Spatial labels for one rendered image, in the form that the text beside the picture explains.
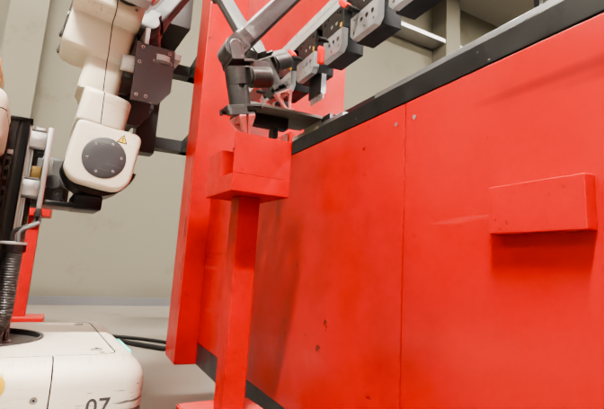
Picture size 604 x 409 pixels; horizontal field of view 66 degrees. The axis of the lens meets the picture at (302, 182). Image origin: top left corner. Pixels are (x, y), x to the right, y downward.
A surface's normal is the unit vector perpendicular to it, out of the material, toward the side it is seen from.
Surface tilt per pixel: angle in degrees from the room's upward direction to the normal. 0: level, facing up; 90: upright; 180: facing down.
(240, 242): 90
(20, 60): 90
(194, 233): 90
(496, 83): 90
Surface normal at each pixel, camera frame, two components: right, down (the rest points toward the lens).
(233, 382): 0.49, -0.13
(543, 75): -0.90, -0.13
